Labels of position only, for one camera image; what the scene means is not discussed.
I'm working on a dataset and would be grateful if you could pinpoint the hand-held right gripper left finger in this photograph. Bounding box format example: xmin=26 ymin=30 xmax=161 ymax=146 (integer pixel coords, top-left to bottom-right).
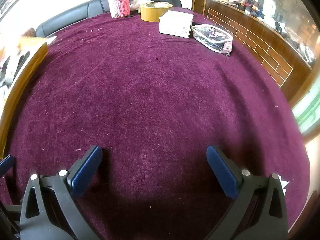
xmin=19 ymin=145 xmax=110 ymax=240

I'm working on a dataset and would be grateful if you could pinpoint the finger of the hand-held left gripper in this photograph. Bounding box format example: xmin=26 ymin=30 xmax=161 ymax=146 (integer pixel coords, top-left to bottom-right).
xmin=0 ymin=154 xmax=14 ymax=178

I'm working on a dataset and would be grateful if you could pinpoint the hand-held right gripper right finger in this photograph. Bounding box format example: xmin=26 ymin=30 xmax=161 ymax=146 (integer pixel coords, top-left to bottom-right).
xmin=206 ymin=144 xmax=288 ymax=240

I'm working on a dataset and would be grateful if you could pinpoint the white tray with yellow edge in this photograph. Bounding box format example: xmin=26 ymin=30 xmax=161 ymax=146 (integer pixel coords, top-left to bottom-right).
xmin=0 ymin=36 xmax=49 ymax=155

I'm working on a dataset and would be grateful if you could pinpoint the purple velvet tablecloth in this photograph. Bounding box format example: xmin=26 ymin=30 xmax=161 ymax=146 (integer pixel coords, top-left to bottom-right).
xmin=0 ymin=12 xmax=312 ymax=240

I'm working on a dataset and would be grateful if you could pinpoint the transparent zip pouch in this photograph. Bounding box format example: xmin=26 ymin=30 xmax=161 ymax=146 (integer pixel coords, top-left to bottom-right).
xmin=191 ymin=24 xmax=234 ymax=57

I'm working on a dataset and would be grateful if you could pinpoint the wooden cabinet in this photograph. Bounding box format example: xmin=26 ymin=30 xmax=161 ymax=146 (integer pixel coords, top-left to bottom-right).
xmin=192 ymin=0 xmax=320 ymax=110

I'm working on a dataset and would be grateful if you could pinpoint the white cardboard box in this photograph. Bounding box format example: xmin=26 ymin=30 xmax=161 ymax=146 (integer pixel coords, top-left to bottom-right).
xmin=159 ymin=10 xmax=194 ymax=38

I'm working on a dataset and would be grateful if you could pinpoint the black leather sofa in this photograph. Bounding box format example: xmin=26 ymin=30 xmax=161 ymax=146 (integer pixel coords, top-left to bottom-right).
xmin=36 ymin=0 xmax=182 ymax=37

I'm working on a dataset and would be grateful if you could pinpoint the yellow tape roll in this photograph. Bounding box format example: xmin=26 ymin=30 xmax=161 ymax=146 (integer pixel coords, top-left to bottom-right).
xmin=140 ymin=2 xmax=173 ymax=22

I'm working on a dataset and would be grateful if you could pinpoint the crumpled pale cloth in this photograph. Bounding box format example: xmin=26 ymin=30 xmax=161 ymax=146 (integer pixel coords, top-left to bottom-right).
xmin=129 ymin=0 xmax=150 ymax=12

